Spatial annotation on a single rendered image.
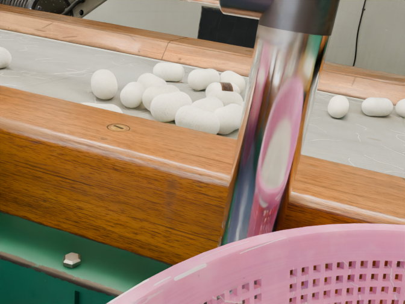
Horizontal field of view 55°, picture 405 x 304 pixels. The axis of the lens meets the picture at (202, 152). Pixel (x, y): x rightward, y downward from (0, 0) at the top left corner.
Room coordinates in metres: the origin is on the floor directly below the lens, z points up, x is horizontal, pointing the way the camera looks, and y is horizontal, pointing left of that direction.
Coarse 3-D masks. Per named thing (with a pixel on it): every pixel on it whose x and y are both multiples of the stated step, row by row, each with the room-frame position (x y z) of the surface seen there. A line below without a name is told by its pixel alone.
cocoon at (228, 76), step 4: (224, 72) 0.42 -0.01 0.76; (228, 72) 0.41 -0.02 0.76; (232, 72) 0.41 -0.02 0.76; (220, 76) 0.42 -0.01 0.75; (224, 76) 0.41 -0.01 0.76; (228, 76) 0.41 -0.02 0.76; (232, 76) 0.40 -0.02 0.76; (236, 76) 0.40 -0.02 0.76; (240, 76) 0.41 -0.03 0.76; (220, 80) 0.42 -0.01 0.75; (224, 80) 0.41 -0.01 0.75; (228, 80) 0.40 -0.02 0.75; (232, 80) 0.40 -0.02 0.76; (236, 80) 0.40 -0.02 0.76; (240, 80) 0.40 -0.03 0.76; (244, 80) 0.40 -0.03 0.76; (236, 84) 0.40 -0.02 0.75; (240, 84) 0.40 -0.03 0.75; (244, 84) 0.40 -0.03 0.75; (240, 88) 0.40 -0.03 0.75; (244, 88) 0.40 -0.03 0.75; (240, 92) 0.40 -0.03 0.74
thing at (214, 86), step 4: (212, 84) 0.36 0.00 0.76; (216, 84) 0.36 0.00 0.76; (220, 84) 0.36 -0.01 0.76; (232, 84) 0.36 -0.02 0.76; (208, 88) 0.36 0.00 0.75; (212, 88) 0.35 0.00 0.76; (216, 88) 0.35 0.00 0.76; (220, 88) 0.35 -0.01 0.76; (236, 88) 0.36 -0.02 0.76; (208, 92) 0.35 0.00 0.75; (236, 92) 0.36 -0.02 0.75
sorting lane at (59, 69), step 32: (0, 32) 0.58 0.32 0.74; (32, 64) 0.41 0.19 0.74; (64, 64) 0.43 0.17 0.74; (96, 64) 0.46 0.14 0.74; (128, 64) 0.48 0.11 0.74; (64, 96) 0.31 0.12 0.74; (192, 96) 0.37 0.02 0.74; (320, 96) 0.46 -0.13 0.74; (320, 128) 0.33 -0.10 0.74; (352, 128) 0.34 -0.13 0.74; (384, 128) 0.36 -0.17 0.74; (352, 160) 0.26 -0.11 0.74; (384, 160) 0.27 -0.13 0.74
